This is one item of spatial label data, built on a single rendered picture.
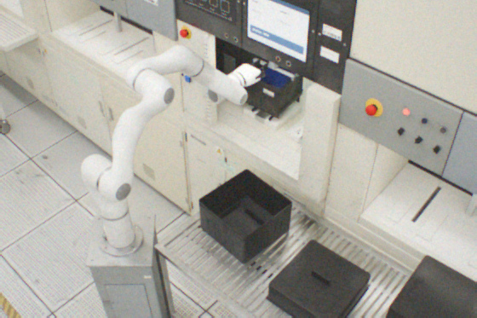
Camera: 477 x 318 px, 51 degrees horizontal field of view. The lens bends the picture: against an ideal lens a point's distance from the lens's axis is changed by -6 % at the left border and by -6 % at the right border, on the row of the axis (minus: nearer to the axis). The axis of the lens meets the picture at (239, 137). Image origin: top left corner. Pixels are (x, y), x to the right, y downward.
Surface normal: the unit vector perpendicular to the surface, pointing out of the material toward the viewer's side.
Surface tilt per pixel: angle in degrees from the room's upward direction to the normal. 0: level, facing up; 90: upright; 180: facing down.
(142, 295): 90
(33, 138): 0
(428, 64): 90
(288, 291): 0
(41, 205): 0
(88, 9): 90
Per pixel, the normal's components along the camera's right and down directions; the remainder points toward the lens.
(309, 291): 0.00, -0.76
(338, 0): -0.67, 0.48
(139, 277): 0.05, 0.65
